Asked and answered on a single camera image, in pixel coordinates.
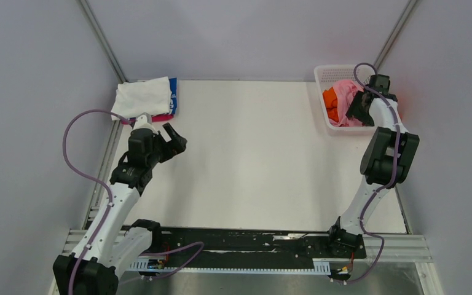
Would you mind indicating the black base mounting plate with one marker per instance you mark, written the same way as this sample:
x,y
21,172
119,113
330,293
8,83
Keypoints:
x,y
207,248

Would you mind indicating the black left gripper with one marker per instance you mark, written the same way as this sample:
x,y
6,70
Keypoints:
x,y
170,150

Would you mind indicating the silver aluminium frame post left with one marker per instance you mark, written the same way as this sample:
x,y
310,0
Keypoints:
x,y
102,40

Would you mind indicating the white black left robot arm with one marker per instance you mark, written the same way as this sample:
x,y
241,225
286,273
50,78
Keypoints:
x,y
97,263

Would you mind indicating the silver aluminium frame post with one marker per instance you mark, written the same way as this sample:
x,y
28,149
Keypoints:
x,y
397,29
102,40

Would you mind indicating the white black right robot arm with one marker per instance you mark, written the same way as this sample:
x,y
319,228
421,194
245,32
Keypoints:
x,y
385,163

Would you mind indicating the white plastic basket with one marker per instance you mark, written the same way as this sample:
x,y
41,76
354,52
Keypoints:
x,y
326,75

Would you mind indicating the silver aluminium front rail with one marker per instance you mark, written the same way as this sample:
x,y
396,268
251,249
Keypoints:
x,y
397,247

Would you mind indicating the pink t-shirt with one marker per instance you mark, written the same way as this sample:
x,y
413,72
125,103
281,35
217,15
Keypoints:
x,y
345,90

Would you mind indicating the magenta folded t-shirt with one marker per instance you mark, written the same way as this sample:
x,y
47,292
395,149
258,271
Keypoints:
x,y
158,118

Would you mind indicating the white folded t-shirt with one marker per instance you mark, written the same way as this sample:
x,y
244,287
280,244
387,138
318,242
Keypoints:
x,y
152,97

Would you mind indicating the silver aluminium frame post right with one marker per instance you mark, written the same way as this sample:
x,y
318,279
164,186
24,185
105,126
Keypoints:
x,y
397,29

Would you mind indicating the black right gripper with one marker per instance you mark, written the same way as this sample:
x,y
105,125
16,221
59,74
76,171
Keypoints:
x,y
354,111

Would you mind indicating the blue folded t-shirt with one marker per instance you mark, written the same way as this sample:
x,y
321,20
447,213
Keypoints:
x,y
173,97

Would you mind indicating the orange t-shirt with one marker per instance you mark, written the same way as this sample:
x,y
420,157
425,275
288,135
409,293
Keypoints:
x,y
331,103

